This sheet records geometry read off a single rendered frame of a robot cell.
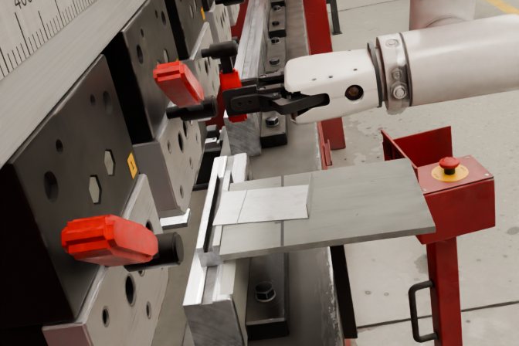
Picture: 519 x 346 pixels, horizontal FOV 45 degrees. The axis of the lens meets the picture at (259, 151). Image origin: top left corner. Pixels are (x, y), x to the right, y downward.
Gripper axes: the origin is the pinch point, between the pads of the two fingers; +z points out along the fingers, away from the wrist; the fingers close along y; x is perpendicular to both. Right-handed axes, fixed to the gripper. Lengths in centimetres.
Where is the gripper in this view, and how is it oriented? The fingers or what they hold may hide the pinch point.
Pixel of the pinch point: (242, 96)
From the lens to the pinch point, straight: 73.3
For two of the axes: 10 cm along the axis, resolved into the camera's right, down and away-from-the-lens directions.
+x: -1.8, -8.8, -4.3
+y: 0.3, -4.4, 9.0
